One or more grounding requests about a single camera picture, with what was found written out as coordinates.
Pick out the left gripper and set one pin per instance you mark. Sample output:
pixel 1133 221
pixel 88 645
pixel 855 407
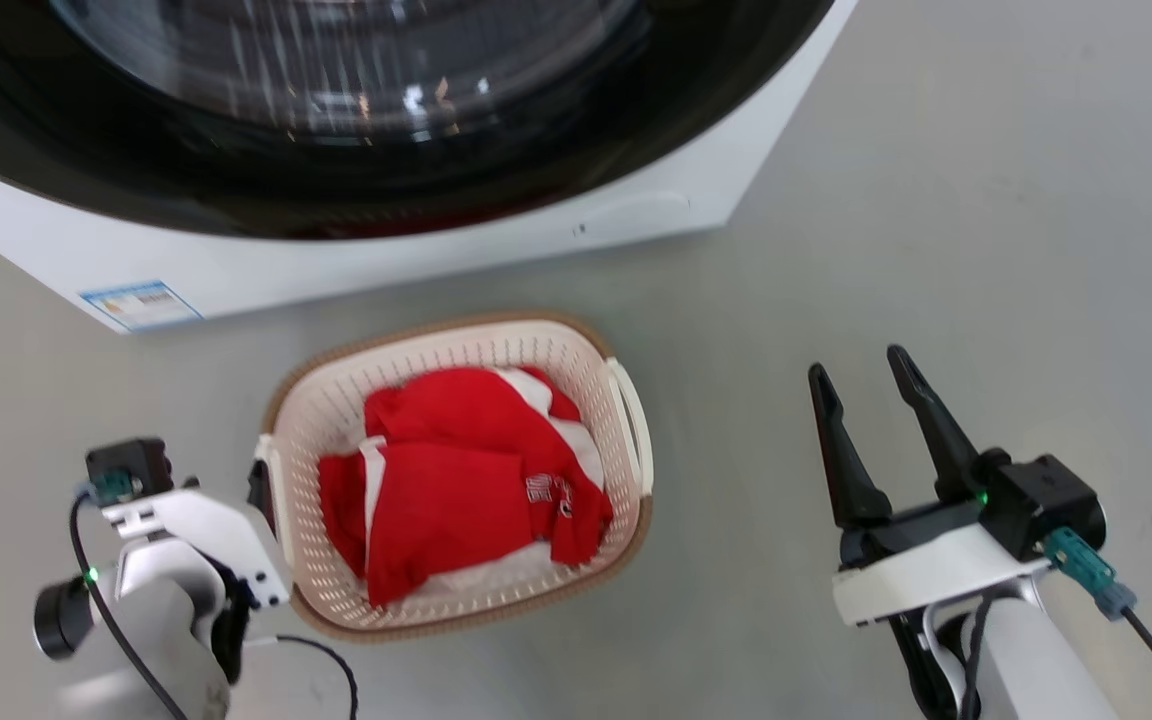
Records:
pixel 226 530

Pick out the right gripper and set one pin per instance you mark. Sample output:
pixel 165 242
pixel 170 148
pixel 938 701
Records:
pixel 936 575

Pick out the cream perforated laundry basket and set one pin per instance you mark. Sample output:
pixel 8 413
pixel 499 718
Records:
pixel 456 345

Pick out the red garment with white stripes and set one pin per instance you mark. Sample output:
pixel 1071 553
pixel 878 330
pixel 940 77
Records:
pixel 446 510

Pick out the blue energy label sticker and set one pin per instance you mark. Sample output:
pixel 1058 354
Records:
pixel 141 305

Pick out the white front-load washing machine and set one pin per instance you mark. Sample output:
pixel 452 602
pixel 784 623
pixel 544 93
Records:
pixel 336 265

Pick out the black round washer door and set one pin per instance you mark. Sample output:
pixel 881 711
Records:
pixel 136 190

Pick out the round white filter cover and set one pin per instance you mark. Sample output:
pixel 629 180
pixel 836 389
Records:
pixel 636 215

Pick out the steel washer drum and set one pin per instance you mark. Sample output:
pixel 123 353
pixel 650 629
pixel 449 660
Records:
pixel 336 60

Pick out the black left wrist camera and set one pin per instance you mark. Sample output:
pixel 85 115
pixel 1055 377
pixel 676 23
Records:
pixel 131 468

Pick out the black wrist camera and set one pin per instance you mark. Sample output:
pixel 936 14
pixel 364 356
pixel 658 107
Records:
pixel 1046 500
pixel 131 468

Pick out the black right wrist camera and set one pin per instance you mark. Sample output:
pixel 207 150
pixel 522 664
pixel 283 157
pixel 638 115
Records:
pixel 1046 500

